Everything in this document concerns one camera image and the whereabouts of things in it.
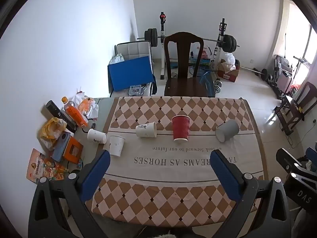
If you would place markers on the white red printed bag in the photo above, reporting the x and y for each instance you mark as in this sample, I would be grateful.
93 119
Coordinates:
204 53

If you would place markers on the crumpled white paper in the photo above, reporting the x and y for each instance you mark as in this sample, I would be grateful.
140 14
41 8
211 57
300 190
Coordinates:
92 111

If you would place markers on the orange box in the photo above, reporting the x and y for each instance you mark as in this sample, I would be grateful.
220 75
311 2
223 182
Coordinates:
73 150

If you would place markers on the brown wooden chair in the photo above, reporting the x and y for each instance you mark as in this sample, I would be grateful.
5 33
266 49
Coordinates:
301 101

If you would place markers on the long black box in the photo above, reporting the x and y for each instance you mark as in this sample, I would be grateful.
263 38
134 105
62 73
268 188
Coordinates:
62 116

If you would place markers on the white barbell rack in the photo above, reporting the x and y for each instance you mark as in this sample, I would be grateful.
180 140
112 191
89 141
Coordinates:
162 42

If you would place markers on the clear plastic box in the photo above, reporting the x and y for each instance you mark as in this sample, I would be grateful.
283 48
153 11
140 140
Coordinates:
136 90

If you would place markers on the white speckled paper cup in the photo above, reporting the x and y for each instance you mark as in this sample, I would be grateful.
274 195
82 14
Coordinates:
116 145

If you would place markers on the white padded chair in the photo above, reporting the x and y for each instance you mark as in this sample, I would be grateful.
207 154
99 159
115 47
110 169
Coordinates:
133 50

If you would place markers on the cardboard box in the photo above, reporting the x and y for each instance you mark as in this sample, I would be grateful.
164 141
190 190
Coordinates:
229 74

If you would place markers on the grey-blue flat box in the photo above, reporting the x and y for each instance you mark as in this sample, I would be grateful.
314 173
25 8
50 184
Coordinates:
62 146

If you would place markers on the colourful snack packet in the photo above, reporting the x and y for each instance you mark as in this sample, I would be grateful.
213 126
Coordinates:
45 167

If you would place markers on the red ribbed paper cup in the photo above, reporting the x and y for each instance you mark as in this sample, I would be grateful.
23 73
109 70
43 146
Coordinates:
180 129

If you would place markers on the blue board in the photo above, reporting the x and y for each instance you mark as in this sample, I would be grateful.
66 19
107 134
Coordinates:
129 74

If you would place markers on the orange drink bottle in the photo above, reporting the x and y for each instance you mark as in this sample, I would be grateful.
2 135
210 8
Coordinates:
75 112

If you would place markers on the crumpled clear plastic bag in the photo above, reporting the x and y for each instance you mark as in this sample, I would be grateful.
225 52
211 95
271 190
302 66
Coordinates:
116 59

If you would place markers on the barbell with small plates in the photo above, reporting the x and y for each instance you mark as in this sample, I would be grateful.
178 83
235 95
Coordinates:
263 73

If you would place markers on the black barbell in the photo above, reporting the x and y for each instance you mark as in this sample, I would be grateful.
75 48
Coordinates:
151 37

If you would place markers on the dark wooden chair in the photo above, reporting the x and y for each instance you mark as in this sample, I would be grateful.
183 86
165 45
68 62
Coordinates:
183 54

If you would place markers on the checkered tablecloth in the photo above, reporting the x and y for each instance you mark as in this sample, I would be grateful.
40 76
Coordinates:
173 181

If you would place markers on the yellow plastic bag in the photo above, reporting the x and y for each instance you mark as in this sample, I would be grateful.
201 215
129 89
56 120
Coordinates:
52 131

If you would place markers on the white plastic bag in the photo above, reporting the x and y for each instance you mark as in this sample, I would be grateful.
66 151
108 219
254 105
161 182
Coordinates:
229 59

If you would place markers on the white printed paper cup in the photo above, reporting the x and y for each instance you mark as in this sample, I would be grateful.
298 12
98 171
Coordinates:
146 130

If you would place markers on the chrome dumbbell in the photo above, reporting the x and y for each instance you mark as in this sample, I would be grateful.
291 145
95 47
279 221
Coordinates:
218 84

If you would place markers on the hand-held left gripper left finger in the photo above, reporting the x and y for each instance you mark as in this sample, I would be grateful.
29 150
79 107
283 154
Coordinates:
96 178

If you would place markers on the grey cup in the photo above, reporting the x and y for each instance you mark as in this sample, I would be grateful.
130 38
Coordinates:
227 130

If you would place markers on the orange and white wrapper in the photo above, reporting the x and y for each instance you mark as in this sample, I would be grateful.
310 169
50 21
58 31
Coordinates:
85 105

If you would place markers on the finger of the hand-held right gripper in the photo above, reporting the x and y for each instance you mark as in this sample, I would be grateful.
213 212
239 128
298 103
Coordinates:
311 153
287 158

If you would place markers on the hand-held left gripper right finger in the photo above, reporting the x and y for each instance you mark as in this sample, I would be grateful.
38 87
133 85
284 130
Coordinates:
225 177

